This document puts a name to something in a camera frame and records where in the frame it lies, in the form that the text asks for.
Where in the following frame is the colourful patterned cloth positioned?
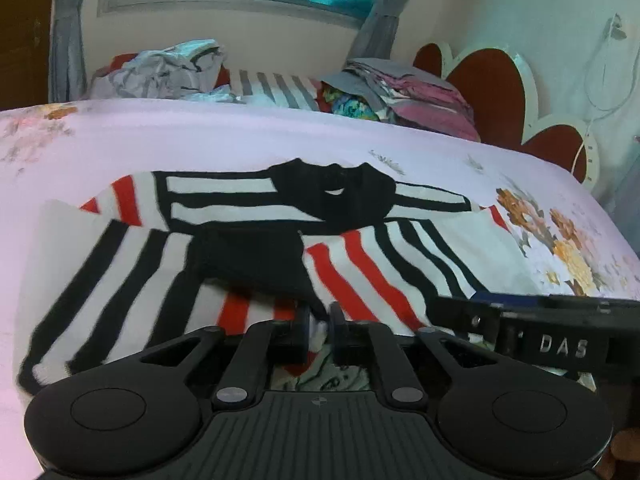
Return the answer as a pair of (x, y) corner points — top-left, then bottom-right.
(317, 84), (380, 122)

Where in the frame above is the stack of folded pink clothes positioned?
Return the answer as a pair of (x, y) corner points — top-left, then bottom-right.
(318, 58), (480, 142)

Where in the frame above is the striped red black white sweater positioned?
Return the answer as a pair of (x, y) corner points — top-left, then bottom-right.
(15, 159), (537, 396)

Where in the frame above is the red white scalloped headboard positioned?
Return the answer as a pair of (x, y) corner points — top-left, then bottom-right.
(413, 41), (600, 191)

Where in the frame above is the crumpled grey white clothes pile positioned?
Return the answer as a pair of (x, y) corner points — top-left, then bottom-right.
(88, 39), (240, 103)

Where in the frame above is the dark wooden door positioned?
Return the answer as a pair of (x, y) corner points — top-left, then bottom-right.
(1, 0), (52, 110)

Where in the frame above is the white hanging cable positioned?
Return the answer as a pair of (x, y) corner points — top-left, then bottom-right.
(569, 13), (640, 162)

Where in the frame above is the grey curtain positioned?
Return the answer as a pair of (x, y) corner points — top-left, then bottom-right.
(48, 0), (87, 103)
(347, 0), (409, 60)

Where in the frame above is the right grey curtain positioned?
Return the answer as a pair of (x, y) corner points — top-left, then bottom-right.
(347, 0), (409, 60)

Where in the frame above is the pink floral bedsheet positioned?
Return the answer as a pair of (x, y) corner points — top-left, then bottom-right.
(1, 100), (639, 479)

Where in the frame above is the left grey curtain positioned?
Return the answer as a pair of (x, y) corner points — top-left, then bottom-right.
(48, 0), (87, 103)

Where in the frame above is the grey white striped cloth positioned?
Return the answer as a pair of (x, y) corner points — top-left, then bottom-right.
(229, 70), (320, 112)

